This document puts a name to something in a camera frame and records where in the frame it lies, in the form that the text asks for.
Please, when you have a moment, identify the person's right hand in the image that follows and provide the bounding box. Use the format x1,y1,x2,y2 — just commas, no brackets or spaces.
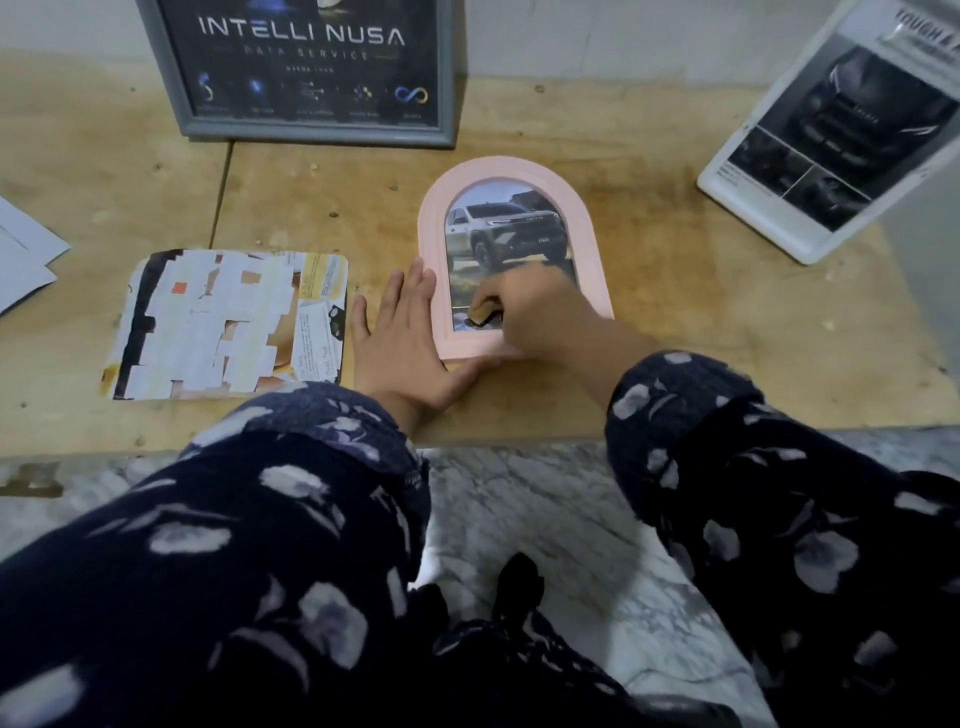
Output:
468,262,618,369

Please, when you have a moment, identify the person's left hand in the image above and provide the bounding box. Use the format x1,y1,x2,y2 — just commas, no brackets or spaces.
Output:
348,258,500,433

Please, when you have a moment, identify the pink arched picture frame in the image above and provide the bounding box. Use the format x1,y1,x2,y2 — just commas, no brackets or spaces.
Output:
416,155,615,363

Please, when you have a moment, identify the pale paper sheet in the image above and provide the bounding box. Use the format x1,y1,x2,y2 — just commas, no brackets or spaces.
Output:
99,249,350,401

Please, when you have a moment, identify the white picture frame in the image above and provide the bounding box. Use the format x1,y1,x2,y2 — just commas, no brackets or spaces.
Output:
697,0,960,266

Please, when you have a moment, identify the grey picture frame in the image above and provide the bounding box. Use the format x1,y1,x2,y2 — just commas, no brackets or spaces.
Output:
134,0,459,149

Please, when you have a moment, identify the white logo print sheet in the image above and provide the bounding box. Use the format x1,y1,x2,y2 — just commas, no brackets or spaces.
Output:
0,196,73,268

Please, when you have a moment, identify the person's left forearm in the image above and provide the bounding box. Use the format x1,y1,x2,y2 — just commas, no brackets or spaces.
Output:
0,382,433,728

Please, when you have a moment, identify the person's right forearm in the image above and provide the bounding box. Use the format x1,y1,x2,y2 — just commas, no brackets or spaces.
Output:
573,322,960,728

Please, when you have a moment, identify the person's left foot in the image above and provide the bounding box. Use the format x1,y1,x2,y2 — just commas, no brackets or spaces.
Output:
408,584,453,639

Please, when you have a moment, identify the person's foot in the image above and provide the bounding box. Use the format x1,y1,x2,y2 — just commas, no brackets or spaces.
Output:
408,584,453,639
491,553,545,624

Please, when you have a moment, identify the person's right foot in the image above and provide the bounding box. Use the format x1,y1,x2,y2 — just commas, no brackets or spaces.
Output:
491,553,545,624

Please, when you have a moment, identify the person's dark floral dress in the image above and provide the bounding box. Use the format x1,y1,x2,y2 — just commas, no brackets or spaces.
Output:
419,599,744,728

